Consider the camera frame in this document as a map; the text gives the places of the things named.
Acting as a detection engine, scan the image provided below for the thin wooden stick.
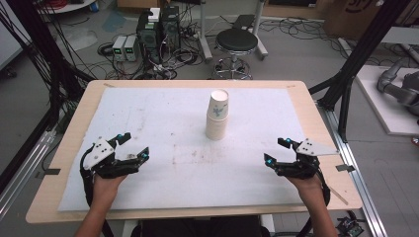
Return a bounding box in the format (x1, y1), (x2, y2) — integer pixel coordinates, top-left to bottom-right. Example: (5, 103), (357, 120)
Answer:
(327, 185), (350, 206)

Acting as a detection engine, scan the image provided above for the small white box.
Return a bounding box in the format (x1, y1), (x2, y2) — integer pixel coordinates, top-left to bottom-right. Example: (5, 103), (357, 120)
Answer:
(147, 7), (162, 24)

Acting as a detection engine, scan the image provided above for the aluminium rail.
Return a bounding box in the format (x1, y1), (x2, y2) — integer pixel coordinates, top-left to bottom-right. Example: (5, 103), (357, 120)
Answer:
(316, 102), (389, 237)
(0, 129), (57, 220)

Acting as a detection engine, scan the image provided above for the white bench power supply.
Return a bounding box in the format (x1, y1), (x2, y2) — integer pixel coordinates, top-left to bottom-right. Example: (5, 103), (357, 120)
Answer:
(112, 35), (127, 62)
(124, 35), (140, 63)

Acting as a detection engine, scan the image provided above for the black round stool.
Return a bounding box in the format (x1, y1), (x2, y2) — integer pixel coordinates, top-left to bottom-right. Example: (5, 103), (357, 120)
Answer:
(211, 28), (260, 81)

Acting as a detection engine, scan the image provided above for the black computer tower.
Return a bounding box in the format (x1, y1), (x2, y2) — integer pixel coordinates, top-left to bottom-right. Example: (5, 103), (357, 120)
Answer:
(160, 5), (182, 51)
(135, 11), (163, 64)

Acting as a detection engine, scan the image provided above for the stack of paper cups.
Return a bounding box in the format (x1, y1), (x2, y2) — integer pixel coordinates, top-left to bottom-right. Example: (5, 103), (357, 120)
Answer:
(205, 112), (229, 142)

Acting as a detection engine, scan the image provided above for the brown cardboard box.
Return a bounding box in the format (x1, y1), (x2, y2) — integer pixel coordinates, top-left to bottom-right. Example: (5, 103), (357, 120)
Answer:
(323, 0), (419, 41)

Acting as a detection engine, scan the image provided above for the white table mat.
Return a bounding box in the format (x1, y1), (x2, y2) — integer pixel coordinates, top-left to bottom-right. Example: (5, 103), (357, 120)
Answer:
(57, 86), (307, 212)

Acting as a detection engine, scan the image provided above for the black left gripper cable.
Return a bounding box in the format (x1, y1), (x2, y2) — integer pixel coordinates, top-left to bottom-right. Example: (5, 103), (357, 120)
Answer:
(79, 146), (97, 207)

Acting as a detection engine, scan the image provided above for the white stand leg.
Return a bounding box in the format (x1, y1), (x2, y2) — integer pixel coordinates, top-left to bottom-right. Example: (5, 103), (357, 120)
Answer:
(197, 0), (213, 63)
(251, 0), (269, 61)

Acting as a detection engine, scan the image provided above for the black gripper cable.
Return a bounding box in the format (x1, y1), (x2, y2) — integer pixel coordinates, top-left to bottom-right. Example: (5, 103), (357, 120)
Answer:
(79, 146), (97, 207)
(315, 166), (332, 207)

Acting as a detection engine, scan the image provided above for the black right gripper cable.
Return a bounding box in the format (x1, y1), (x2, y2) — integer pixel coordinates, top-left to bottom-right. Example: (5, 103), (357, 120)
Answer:
(315, 166), (332, 207)

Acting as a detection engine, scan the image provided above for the tangle of floor cables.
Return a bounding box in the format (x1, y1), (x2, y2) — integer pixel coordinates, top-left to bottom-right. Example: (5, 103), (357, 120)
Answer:
(88, 31), (207, 81)

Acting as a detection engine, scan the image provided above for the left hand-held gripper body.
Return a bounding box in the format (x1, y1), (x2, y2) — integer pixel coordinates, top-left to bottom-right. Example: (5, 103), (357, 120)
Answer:
(83, 137), (142, 180)

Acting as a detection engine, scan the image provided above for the white power strip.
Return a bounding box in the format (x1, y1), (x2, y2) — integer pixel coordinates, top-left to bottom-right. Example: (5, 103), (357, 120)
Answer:
(152, 63), (176, 74)

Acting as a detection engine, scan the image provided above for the white platform board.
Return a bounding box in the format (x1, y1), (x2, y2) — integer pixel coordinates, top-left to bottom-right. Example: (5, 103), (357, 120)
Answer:
(355, 64), (419, 137)

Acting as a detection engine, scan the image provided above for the green circuit board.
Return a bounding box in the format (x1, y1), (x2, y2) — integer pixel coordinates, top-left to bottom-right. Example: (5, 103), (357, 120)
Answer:
(335, 215), (366, 237)

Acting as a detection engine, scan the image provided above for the person's left hand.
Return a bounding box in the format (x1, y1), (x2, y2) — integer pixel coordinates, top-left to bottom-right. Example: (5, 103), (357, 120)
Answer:
(92, 175), (127, 205)

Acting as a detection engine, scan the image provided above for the black flat foot plate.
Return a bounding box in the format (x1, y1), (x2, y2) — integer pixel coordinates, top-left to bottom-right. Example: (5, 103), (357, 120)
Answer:
(231, 14), (257, 31)

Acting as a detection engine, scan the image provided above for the person's dark clothing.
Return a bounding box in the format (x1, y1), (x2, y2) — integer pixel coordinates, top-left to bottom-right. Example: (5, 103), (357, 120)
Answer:
(130, 215), (272, 237)

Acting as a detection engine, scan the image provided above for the white table leg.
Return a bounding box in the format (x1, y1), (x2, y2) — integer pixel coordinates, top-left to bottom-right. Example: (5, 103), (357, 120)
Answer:
(122, 219), (140, 237)
(260, 214), (277, 235)

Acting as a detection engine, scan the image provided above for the person's right hand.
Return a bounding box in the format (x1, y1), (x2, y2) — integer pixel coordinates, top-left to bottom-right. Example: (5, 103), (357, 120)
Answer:
(286, 175), (325, 202)

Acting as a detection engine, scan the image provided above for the black metal frame post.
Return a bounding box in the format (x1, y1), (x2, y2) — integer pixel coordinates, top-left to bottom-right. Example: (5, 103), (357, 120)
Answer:
(308, 0), (413, 143)
(4, 0), (95, 139)

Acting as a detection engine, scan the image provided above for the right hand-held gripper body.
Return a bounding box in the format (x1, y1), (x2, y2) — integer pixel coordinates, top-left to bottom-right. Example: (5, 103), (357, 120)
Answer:
(274, 137), (340, 180)

